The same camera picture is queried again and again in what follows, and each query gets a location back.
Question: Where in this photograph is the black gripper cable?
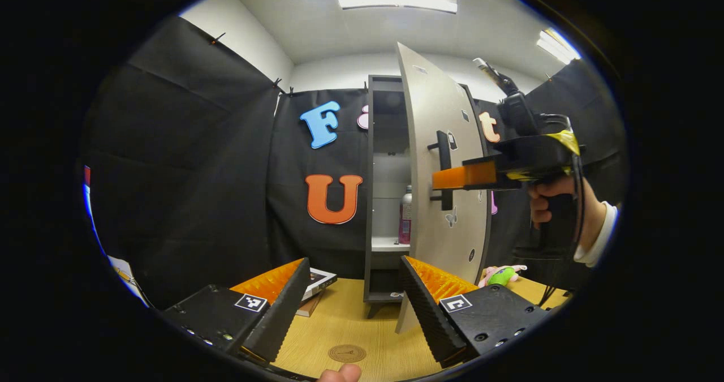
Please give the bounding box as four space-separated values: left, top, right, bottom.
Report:
538 113 587 309

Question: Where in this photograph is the stack of books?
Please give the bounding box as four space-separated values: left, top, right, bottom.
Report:
295 268 338 318

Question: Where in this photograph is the round brown coaster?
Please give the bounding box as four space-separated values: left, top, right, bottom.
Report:
328 344 367 363

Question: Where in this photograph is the grey bottle with red label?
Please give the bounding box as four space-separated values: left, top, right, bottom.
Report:
398 185 412 245

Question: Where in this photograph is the beige cabinet door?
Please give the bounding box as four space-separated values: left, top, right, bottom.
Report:
394 42 493 335

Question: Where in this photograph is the black backdrop cloth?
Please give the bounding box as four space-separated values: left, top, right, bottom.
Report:
76 15 628 309

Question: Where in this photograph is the green and pink plush toy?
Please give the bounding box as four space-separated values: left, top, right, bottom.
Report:
478 265 528 288

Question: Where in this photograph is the black door handle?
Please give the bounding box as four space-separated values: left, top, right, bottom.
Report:
427 130 454 211

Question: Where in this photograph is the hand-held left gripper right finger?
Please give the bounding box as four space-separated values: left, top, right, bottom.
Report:
398 255 552 370

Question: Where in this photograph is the small ceiling light panel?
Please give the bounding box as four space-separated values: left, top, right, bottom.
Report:
536 28 582 66

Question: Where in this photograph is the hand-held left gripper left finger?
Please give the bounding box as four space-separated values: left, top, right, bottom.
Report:
160 257 312 366

